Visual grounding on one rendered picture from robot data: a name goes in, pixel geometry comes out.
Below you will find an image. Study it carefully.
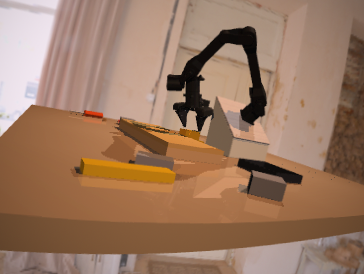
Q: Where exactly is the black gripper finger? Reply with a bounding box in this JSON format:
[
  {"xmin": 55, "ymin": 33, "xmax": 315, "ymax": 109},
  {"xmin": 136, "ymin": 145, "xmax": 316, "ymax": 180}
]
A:
[
  {"xmin": 175, "ymin": 110, "xmax": 189, "ymax": 127},
  {"xmin": 196, "ymin": 115, "xmax": 211, "ymax": 132}
]

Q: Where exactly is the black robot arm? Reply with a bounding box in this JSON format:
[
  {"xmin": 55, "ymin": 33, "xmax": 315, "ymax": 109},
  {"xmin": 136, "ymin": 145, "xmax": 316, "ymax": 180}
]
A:
[{"xmin": 166, "ymin": 26, "xmax": 267, "ymax": 125}]

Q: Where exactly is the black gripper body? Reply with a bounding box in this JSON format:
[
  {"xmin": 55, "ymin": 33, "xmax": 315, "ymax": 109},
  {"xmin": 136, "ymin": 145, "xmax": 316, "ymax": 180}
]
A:
[{"xmin": 173, "ymin": 91, "xmax": 213, "ymax": 116}]

